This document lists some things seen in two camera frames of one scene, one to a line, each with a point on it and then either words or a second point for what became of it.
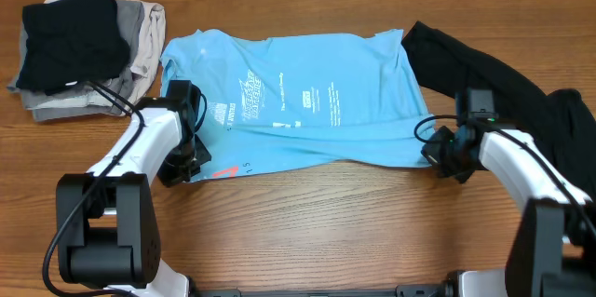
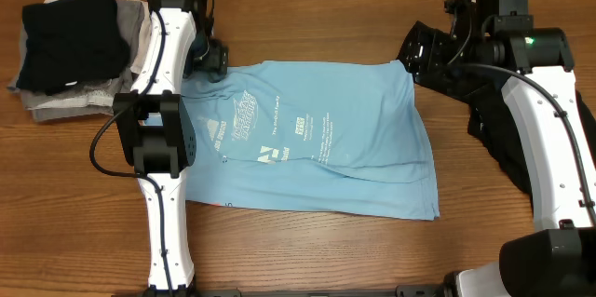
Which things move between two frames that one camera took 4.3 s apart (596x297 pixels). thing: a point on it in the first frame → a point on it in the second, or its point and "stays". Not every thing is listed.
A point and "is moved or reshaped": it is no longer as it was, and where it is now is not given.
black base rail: (348, 291) stays
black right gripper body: (448, 156) → (440, 51)
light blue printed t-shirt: (334, 100) is moved or reshaped
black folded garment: (72, 40) stays
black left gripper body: (183, 161) → (207, 52)
